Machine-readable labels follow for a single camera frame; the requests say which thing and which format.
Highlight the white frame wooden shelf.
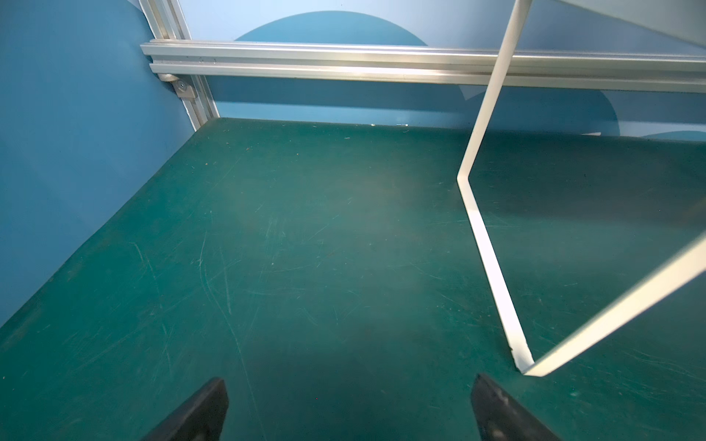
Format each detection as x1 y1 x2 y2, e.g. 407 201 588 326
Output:
457 0 705 378

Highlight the left vertical aluminium post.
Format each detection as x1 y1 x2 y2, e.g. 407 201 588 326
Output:
137 0 220 130

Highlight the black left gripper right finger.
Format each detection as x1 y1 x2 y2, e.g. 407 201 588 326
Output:
470 373 560 441

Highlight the horizontal aluminium rail back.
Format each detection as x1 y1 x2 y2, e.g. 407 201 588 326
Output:
140 39 706 94

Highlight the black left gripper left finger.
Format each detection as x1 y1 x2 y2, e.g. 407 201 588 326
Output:
143 378 229 441

